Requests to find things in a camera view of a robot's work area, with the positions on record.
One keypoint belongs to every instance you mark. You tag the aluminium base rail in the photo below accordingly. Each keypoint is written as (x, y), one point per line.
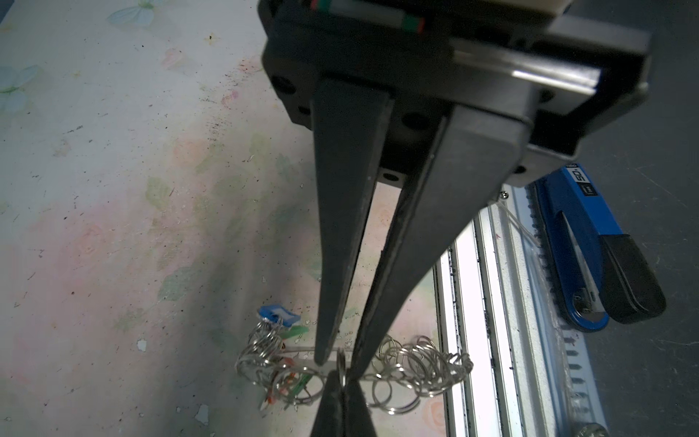
(531, 371)

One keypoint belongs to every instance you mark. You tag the red key tag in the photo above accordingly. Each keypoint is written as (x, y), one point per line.
(282, 379)

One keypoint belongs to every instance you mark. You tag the green key tag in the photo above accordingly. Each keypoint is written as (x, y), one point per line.
(293, 332)
(298, 392)

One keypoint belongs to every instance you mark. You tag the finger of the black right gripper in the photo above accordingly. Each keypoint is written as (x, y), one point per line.
(344, 218)

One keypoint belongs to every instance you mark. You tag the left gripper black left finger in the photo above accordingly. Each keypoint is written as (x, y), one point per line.
(329, 421)

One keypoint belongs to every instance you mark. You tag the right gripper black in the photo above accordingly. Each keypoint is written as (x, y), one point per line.
(499, 88)

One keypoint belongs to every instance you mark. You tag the blue key tag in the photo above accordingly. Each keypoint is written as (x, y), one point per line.
(279, 315)

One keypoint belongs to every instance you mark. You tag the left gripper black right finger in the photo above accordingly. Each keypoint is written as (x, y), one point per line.
(356, 414)

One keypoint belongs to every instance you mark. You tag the blue black device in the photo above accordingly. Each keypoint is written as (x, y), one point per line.
(597, 271)

